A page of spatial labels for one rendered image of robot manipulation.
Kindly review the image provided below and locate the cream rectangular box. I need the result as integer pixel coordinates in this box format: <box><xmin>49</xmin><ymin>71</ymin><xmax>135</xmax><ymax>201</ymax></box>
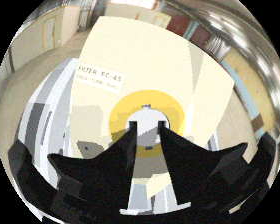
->
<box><xmin>69</xmin><ymin>16</ymin><xmax>234</xmax><ymax>198</ymax></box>

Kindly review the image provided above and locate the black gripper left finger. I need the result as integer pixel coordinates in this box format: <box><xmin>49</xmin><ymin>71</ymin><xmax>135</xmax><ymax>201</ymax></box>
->
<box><xmin>47</xmin><ymin>127</ymin><xmax>137</xmax><ymax>210</ymax></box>

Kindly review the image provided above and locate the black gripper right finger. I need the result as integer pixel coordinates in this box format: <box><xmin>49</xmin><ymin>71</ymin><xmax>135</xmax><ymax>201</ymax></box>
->
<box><xmin>159</xmin><ymin>127</ymin><xmax>249</xmax><ymax>205</ymax></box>

